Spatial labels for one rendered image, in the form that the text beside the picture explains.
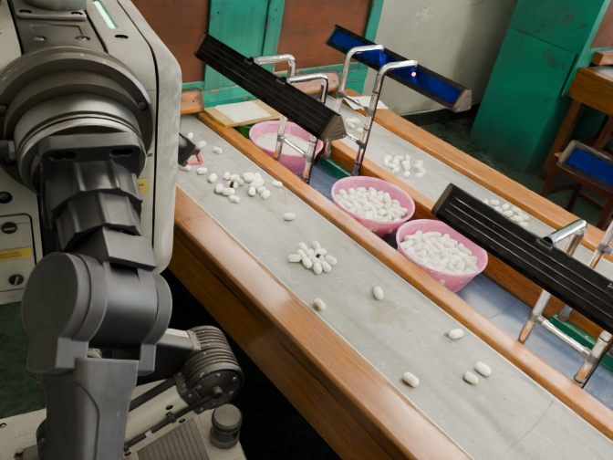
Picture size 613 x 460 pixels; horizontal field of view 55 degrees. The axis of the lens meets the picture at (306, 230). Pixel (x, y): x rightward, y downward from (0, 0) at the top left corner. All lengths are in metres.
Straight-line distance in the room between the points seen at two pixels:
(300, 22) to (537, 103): 2.22
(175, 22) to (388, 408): 1.41
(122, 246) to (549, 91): 3.80
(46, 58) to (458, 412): 1.03
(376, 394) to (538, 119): 3.20
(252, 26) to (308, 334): 1.29
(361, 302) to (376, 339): 0.12
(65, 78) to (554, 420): 1.17
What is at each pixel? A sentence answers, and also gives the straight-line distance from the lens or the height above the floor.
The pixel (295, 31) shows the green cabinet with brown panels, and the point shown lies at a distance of 2.40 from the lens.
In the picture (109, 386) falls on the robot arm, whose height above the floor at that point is 1.28.
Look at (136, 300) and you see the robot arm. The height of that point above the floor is 1.32.
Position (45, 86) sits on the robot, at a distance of 0.60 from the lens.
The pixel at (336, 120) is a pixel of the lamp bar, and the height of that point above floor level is 1.10.
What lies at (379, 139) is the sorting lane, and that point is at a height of 0.74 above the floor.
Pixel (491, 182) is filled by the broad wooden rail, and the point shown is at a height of 0.76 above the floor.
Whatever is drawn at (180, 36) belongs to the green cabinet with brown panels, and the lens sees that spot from 2.11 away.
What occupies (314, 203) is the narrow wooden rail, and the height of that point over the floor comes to 0.76.
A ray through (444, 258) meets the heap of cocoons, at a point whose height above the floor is 0.74.
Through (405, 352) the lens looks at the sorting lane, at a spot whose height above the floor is 0.74.
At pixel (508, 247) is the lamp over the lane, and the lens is 1.23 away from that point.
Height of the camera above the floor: 1.68
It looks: 34 degrees down
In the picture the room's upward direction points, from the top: 12 degrees clockwise
